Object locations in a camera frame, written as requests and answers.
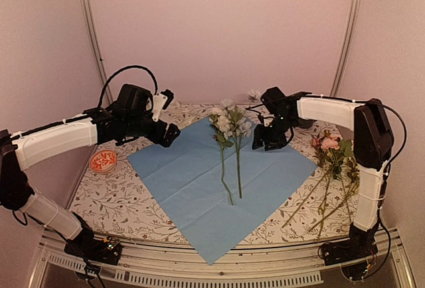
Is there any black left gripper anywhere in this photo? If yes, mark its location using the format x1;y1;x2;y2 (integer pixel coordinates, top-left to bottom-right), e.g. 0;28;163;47
125;114;181;147

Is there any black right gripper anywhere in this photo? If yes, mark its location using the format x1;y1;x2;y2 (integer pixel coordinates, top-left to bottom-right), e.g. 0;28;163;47
254;114;296;150

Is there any white blue fake flower stem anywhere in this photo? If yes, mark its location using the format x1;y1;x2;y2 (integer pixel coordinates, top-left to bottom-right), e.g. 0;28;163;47
226;106;252;198

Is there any blue wrapping paper sheet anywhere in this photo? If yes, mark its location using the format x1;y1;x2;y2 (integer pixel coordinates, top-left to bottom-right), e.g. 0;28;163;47
128;119;317;264

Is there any pale blue fake flower stem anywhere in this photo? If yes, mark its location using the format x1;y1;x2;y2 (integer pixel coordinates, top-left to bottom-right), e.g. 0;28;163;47
247;89;261;107

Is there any pink fake flower stem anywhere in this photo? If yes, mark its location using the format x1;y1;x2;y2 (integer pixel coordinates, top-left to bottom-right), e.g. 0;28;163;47
281;130;355;228

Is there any yellow fake flower stem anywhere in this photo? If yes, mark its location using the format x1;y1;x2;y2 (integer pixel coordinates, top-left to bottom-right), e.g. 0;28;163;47
308;158;361;239

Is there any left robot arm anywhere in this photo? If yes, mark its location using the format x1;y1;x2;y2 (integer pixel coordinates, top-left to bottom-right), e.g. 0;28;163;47
1;84;180;257

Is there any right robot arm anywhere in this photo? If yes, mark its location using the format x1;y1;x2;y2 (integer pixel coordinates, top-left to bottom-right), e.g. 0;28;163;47
252;87;394;264

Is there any clear plastic wrap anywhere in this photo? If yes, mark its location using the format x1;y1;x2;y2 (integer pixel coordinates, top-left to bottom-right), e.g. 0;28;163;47
172;101;196;127

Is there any dark grey metal mug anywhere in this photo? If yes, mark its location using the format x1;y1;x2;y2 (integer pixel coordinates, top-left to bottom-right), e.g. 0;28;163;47
297;119;315;129

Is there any red patterned small dish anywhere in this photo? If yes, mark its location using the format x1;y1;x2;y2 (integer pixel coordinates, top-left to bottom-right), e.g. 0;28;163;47
89;149;117;173

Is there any floral patterned tablecloth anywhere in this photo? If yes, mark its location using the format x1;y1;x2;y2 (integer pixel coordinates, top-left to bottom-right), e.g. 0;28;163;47
68;103;379;246

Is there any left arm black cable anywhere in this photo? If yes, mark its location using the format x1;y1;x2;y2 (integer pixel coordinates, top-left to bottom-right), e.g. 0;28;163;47
98;65;159;108

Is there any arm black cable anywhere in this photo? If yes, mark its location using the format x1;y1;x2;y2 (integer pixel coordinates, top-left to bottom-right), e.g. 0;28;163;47
98;65;159;108
375;100;408;182

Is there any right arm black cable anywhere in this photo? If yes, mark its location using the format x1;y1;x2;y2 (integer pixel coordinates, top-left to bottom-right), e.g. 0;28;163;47
375;100;408;182

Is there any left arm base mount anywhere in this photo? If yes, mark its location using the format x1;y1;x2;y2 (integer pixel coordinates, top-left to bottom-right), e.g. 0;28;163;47
64;236;122;265

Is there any front aluminium rail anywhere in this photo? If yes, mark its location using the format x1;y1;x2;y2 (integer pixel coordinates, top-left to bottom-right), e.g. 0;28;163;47
33;228;419;288

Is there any right aluminium frame post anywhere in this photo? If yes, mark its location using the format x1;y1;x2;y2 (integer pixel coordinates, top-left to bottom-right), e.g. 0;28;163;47
329;0;361;98

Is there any aluminium frame post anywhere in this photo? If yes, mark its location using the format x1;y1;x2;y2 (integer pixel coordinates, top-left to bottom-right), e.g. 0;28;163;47
329;0;361;98
80;0;108;87

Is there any left aluminium frame post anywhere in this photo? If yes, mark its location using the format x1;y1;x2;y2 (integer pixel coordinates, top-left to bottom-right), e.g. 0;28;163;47
80;0;108;87

